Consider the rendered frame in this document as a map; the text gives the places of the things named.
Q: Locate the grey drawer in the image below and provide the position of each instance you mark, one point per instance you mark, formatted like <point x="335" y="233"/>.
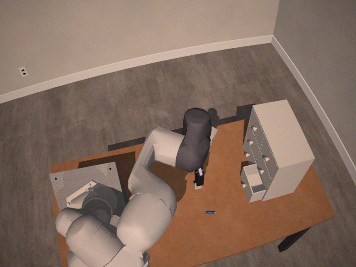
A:
<point x="256" y="127"/>
<point x="252" y="183"/>
<point x="269" y="158"/>
<point x="248" y="152"/>
<point x="264" y="171"/>
<point x="253" y="142"/>

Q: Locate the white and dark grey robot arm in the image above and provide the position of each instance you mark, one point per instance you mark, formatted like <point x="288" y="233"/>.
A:
<point x="85" y="223"/>

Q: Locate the white chest of drawers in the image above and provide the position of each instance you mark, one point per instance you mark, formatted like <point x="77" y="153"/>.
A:
<point x="288" y="144"/>

